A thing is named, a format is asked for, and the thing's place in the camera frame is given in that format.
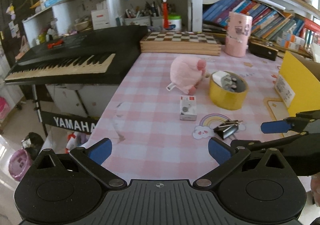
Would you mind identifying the black binder clips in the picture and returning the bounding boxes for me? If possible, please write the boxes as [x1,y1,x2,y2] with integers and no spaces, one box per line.
[213,120,242,140]

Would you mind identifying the yellow tape roll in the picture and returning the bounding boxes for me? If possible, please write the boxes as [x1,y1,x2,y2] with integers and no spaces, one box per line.
[209,71,249,111]

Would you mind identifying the small white product box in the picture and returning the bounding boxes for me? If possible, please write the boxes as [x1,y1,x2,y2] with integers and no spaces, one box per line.
[180,95,197,121]

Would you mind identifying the pink plush pig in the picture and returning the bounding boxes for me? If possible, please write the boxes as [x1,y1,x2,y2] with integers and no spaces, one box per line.
[166,55,209,95]

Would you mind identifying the person's right hand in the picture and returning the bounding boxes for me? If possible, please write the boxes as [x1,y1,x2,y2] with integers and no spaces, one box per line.
[310,173,320,207]

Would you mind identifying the yellow cardboard box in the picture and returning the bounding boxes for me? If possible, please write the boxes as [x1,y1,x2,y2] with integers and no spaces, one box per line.
[274,51,320,116]

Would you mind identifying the white power adapter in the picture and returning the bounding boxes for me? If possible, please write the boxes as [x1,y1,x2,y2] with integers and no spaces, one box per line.
[212,70,233,88]

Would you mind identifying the pink checkered tablecloth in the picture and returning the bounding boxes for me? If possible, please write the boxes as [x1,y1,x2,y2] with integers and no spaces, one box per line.
[87,53,287,181]

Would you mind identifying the black case on table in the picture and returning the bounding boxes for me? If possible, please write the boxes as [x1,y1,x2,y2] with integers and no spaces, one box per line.
[248,39,278,61]

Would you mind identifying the black electronic keyboard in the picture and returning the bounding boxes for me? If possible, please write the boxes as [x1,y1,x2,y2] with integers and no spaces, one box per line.
[4,25,148,85]

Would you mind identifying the row of books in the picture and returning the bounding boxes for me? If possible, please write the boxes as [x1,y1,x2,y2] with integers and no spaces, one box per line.
[202,0,319,51]

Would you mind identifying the pink cylindrical container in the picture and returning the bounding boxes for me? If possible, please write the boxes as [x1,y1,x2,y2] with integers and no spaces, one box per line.
[225,12,253,57]

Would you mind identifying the wooden chess board box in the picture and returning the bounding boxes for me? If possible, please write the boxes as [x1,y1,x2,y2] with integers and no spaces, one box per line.
[140,31,222,56]

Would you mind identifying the white jar green lid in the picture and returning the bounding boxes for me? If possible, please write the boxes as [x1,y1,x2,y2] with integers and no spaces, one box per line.
[168,14,182,32]

